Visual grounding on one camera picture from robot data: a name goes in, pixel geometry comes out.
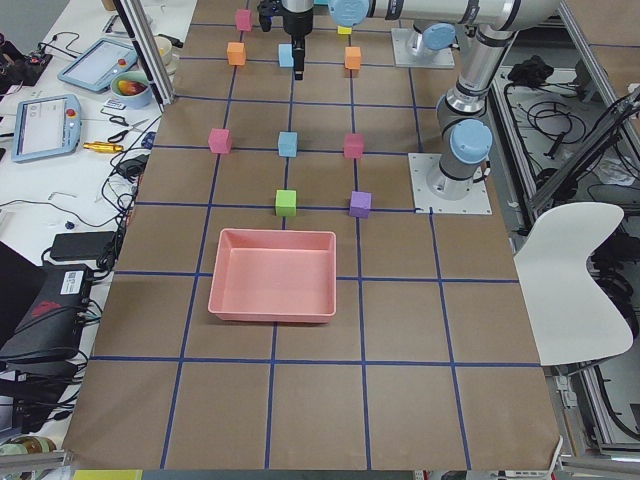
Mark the gold metal cylinder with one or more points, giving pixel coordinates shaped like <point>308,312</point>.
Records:
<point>103,147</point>

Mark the pink block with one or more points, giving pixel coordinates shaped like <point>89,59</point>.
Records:
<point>244,20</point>
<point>353,145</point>
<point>220,141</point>

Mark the aluminium frame post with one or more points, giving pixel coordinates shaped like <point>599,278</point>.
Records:
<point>135,21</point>

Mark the teach pendant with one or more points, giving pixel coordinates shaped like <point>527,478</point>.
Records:
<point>46,128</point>
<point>95,69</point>

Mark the pink plastic tray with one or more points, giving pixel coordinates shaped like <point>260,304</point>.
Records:
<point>275,276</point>

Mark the blue bowl with fruit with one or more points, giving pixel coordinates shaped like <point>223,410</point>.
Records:
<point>132,89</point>

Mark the pink block middle left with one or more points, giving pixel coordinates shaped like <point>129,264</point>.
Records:
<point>220,141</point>

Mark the purple block near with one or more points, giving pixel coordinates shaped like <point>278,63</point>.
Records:
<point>360,204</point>

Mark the cream bowl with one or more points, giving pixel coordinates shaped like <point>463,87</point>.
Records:
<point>165,50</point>

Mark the teach pendant near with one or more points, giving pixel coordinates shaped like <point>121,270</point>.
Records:
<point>46,128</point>

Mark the black power adapter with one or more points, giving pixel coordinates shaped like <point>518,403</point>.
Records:
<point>80,246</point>

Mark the green block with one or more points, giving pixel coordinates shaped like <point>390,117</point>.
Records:
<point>286,203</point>

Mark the pink block middle right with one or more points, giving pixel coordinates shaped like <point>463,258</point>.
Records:
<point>353,145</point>

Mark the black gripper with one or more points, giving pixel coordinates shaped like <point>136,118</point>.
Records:
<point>298,23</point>

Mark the orange block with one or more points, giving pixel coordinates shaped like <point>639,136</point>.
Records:
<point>353,58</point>
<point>236,53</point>

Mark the light blue block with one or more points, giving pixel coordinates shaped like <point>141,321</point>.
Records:
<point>287,144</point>
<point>285,55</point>

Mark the white chair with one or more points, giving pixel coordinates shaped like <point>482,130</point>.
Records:
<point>571,317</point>

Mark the scissors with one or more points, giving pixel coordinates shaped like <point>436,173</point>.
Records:
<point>127,127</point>

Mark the orange block right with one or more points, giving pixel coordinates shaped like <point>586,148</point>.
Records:
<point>353,58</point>

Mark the orange block left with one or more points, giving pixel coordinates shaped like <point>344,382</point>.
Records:
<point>236,53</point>

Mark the teach pendant far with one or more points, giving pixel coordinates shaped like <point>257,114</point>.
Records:
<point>95,69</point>

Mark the pink block far left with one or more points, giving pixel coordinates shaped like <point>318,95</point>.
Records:
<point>244,20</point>

